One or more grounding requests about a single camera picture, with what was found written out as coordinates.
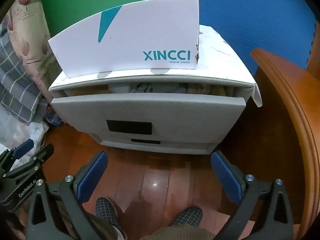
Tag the person's plaid slipper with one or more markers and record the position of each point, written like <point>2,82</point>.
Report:
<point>107,212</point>
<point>187,216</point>

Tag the blue foam mat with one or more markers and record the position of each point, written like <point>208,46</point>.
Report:
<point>250,17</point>

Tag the person's trouser leg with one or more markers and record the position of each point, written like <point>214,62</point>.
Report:
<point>100,228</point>
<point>175,233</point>

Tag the person's right trouser leg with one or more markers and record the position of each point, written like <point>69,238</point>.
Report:
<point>175,233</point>

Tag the person's left plaid slipper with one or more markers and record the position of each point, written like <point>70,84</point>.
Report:
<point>107,212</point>

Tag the person's left trouser leg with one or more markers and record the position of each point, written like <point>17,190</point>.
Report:
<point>100,228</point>

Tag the blue packet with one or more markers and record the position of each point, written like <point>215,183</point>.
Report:
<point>53,120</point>

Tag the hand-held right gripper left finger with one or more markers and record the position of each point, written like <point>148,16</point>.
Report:
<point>92,175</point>

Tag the green foam mat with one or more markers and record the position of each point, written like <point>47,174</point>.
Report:
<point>75,5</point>

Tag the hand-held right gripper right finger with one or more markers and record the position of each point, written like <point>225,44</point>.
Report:
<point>225,177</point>

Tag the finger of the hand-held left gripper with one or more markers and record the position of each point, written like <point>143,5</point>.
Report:
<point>42,155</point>
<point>25,146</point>

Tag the grey nightstand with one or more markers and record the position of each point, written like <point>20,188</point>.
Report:
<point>220,81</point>

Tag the white shoe box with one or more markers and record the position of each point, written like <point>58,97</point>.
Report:
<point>137,35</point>

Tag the person's right plaid slipper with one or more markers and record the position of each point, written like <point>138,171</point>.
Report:
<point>187,216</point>

